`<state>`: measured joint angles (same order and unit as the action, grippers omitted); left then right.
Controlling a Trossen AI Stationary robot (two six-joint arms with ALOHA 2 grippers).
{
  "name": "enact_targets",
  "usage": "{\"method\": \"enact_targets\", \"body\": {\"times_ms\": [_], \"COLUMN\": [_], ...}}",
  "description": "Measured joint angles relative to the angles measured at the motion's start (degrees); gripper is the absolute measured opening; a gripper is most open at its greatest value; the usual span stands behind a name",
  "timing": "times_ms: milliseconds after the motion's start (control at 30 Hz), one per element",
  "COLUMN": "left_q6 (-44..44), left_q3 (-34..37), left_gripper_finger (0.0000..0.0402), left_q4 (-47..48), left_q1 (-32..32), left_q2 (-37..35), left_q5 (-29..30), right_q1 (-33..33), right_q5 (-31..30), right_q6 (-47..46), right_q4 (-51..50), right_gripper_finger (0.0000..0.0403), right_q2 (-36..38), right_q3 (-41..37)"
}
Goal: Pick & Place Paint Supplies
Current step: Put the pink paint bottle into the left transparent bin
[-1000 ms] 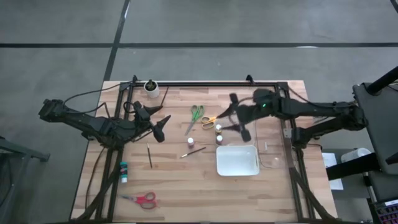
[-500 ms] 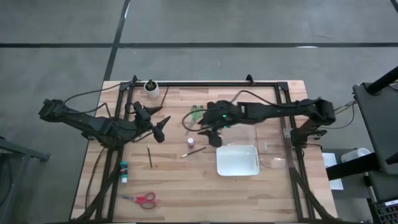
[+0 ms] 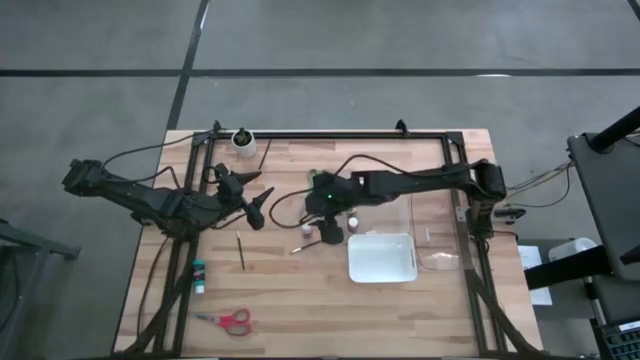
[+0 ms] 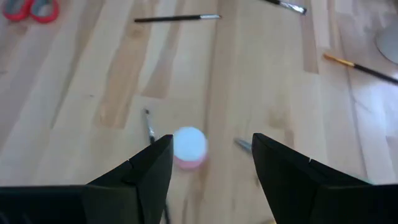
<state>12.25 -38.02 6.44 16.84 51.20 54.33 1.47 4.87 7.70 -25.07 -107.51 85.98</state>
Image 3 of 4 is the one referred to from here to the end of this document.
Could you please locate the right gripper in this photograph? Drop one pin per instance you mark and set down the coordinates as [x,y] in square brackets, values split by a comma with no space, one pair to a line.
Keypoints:
[331,230]

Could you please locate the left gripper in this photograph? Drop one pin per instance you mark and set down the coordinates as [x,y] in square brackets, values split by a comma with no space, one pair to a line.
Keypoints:
[234,190]

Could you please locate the red paint bottle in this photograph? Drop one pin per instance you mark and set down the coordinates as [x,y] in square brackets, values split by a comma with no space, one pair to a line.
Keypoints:
[353,223]

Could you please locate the pink paint bottle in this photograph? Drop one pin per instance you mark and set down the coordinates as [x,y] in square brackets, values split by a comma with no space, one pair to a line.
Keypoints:
[306,231]

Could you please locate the black paintbrush silver ferrule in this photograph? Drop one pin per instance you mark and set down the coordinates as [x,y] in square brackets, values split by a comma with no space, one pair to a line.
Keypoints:
[305,246]

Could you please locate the brown paintbrush tan bristles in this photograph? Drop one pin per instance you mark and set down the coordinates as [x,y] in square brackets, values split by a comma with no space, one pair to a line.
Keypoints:
[265,154]

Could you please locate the small clear plastic bin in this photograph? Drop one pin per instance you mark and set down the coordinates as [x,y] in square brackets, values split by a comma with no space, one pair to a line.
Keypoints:
[385,220]

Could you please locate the white plastic bin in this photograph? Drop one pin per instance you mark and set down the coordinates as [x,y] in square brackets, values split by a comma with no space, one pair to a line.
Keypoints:
[382,257]

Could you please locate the thin dark paintbrush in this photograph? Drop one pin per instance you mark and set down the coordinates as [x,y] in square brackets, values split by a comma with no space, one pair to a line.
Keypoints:
[240,250]

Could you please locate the teal paint bottle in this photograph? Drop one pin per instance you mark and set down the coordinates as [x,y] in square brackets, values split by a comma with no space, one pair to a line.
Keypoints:
[199,276]

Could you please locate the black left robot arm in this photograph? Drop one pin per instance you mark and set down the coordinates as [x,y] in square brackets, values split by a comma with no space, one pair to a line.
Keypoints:
[150,197]

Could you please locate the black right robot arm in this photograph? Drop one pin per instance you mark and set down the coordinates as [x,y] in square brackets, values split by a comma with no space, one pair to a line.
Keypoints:
[415,182]

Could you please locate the white plant pot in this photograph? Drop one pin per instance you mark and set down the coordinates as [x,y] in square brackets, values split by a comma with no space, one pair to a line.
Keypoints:
[249,147]

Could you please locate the small green plant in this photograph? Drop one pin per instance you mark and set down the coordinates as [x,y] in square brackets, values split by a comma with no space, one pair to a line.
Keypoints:
[242,136]

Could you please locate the large clear plastic bin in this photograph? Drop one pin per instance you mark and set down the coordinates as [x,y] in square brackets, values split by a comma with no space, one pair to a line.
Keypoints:
[442,250]

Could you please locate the red scissors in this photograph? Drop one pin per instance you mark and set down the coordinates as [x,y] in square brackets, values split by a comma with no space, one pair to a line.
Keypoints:
[230,321]

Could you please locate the white paper sheet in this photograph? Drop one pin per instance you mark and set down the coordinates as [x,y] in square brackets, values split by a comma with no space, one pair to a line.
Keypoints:
[542,297]

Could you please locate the dark grey furniture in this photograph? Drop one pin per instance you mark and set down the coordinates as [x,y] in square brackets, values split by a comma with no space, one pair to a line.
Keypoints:
[30,245]

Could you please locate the white plastic container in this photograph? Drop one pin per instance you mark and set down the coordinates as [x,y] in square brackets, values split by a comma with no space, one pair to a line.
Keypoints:
[572,247]

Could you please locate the black equipment cart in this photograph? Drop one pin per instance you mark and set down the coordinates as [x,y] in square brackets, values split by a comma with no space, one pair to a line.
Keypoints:
[610,200]

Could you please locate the black keyboard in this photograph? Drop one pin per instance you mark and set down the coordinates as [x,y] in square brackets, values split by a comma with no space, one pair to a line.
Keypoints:
[622,342]

